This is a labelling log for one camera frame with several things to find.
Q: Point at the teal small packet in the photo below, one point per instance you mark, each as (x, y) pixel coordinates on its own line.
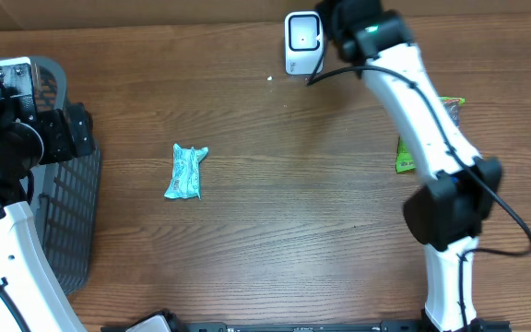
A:
(185, 176)

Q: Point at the green red snack bag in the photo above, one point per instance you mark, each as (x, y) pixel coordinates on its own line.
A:
(404, 160)

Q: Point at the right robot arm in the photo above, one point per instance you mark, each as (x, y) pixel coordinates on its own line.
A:
(446, 213)

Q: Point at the white barcode scanner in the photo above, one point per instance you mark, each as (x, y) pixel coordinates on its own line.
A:
(304, 43)

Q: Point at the grey plastic mesh basket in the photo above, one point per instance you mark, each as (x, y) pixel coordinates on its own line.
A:
(72, 221)

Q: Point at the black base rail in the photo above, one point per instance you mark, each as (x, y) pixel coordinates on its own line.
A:
(168, 321)

